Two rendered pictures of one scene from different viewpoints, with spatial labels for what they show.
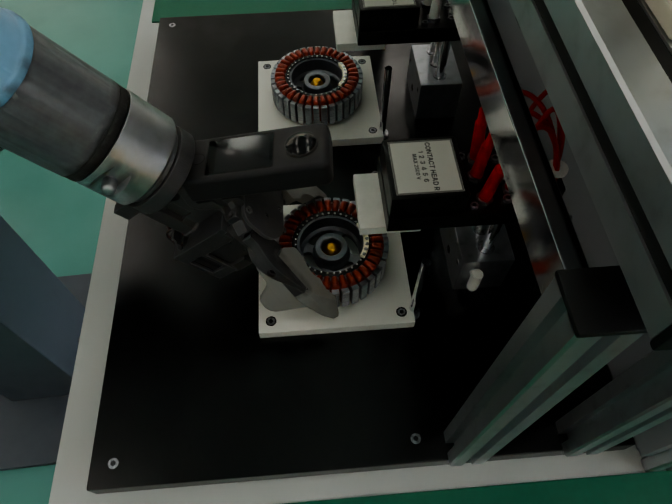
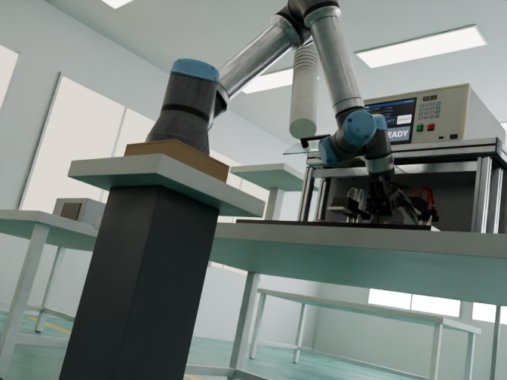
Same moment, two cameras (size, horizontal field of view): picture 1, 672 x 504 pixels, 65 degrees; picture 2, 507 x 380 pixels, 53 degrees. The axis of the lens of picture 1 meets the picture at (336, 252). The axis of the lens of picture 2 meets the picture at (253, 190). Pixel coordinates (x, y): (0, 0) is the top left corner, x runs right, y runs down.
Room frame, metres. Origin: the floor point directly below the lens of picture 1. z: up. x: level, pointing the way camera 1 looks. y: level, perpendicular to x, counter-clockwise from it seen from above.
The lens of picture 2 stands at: (-0.52, 1.26, 0.50)
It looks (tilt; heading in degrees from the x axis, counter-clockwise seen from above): 13 degrees up; 319
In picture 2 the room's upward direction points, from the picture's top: 11 degrees clockwise
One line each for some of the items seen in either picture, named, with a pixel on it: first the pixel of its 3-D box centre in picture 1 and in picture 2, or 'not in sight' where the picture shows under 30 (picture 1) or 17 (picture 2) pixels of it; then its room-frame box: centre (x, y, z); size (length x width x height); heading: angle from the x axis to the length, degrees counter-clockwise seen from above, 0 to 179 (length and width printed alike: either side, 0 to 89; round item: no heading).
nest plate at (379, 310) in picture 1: (331, 263); not in sight; (0.28, 0.00, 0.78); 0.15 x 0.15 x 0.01; 4
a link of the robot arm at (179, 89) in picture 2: not in sight; (192, 90); (0.46, 0.67, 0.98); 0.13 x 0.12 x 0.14; 143
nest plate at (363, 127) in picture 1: (317, 100); not in sight; (0.52, 0.02, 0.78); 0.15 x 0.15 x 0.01; 4
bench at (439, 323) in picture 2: not in sight; (354, 344); (2.61, -3.17, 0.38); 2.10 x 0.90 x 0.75; 4
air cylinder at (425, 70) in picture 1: (432, 80); not in sight; (0.53, -0.12, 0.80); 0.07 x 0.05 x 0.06; 4
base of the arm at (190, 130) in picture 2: not in sight; (180, 134); (0.46, 0.68, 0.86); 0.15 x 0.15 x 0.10
